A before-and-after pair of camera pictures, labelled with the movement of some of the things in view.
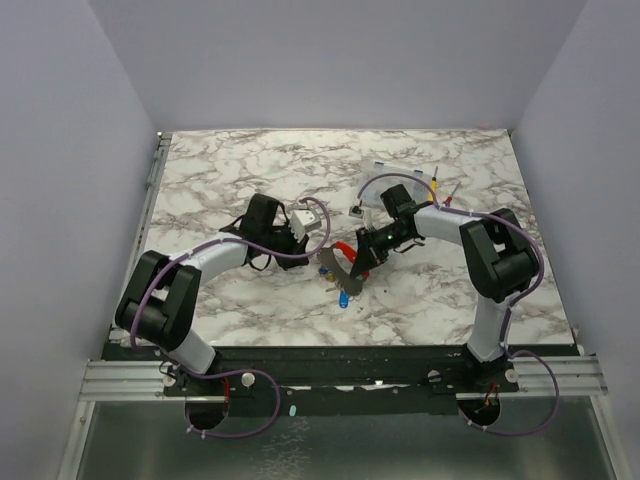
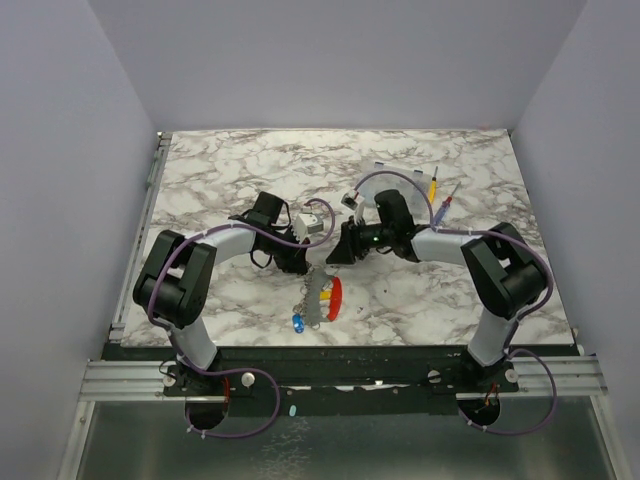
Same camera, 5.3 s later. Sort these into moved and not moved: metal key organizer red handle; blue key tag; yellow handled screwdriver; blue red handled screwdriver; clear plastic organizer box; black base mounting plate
Moved: blue key tag; metal key organizer red handle
Not moved: black base mounting plate; clear plastic organizer box; blue red handled screwdriver; yellow handled screwdriver
